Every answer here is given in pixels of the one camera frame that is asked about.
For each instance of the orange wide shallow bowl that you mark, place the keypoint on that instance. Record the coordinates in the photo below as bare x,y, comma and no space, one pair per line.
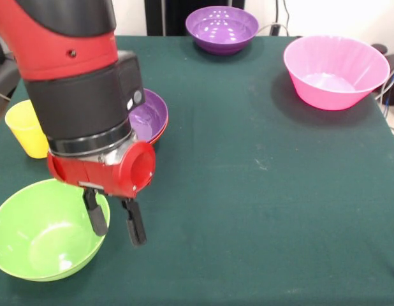
161,130

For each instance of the black office chair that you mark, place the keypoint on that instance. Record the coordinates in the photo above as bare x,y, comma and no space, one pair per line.
2,83

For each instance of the yellow plastic cup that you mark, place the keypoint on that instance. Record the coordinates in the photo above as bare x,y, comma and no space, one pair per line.
25,130

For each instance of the purple wide shallow bowl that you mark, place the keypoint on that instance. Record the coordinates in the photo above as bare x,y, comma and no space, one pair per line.
149,118

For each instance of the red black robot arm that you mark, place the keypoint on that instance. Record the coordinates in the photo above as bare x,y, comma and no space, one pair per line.
72,63

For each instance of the purple rounded deep bowl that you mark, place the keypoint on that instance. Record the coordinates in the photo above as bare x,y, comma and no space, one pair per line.
222,27

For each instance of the black rounded object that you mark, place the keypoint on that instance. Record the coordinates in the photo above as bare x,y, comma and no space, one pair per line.
379,48

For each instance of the black power plug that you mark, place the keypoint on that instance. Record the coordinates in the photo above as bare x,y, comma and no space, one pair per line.
275,29

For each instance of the pink large bowl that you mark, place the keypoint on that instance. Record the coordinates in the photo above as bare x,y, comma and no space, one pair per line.
334,70

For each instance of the green bowl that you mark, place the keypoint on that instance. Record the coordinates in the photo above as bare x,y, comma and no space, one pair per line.
40,229

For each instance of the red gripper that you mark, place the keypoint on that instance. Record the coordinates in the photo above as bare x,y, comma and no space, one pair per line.
101,175

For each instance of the dark green table cloth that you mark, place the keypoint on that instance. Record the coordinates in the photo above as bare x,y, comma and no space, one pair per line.
280,239

